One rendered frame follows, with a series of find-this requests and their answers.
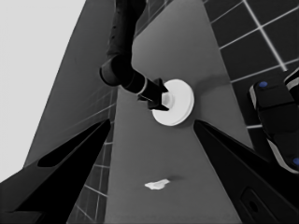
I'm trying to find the large thick white disc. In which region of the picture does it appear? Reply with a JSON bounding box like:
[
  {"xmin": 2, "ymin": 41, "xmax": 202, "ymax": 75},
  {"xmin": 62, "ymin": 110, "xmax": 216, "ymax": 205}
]
[{"xmin": 151, "ymin": 78, "xmax": 195, "ymax": 127}]

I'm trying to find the small thin T-shaped piece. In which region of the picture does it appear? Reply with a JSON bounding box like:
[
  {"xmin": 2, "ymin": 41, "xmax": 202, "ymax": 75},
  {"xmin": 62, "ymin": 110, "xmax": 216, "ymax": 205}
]
[{"xmin": 144, "ymin": 178, "xmax": 171, "ymax": 191}]

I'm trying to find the dark robot body block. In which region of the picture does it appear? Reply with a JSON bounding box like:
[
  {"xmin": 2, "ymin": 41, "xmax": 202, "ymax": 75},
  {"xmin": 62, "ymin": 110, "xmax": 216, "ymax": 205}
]
[{"xmin": 248, "ymin": 66, "xmax": 299, "ymax": 175}]

